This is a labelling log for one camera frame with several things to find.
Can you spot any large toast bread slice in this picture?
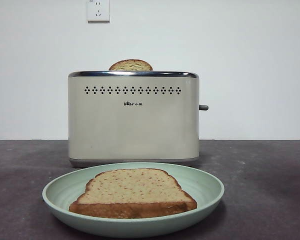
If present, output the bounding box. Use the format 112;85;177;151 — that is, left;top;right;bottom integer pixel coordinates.
68;168;198;219

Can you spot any cream two-slot toaster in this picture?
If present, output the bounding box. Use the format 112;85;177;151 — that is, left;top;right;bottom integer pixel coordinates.
67;70;200;169

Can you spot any toast bread slice in toaster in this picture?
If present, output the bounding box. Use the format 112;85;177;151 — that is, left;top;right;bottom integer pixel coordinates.
108;59;154;72

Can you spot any white wall power socket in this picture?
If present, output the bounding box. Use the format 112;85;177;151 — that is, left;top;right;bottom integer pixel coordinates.
87;0;111;24

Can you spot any pale green round plate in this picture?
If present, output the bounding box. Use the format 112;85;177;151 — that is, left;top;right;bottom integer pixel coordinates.
41;162;225;237

